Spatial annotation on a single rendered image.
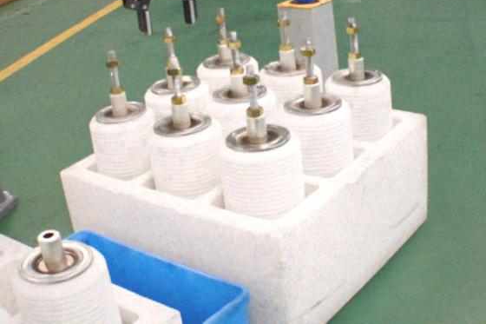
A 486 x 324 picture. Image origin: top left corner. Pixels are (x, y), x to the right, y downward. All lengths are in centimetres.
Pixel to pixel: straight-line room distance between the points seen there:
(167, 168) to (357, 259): 28
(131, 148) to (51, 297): 40
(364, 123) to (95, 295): 52
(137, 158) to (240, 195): 20
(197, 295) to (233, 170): 16
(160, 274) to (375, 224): 30
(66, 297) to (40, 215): 73
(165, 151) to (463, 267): 45
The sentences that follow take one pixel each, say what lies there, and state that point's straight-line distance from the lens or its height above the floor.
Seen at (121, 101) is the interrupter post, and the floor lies 27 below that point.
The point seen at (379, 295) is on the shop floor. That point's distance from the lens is 102.
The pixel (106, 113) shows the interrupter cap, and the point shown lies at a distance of 105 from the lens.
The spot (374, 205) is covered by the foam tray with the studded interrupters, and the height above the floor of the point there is 12.
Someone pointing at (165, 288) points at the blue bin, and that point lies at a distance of 95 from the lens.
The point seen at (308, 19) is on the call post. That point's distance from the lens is 125.
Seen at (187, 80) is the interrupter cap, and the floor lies 25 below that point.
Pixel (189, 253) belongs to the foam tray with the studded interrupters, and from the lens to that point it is 93.
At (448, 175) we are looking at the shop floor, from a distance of 134.
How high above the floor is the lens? 59
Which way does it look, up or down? 22 degrees down
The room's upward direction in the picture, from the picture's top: 7 degrees counter-clockwise
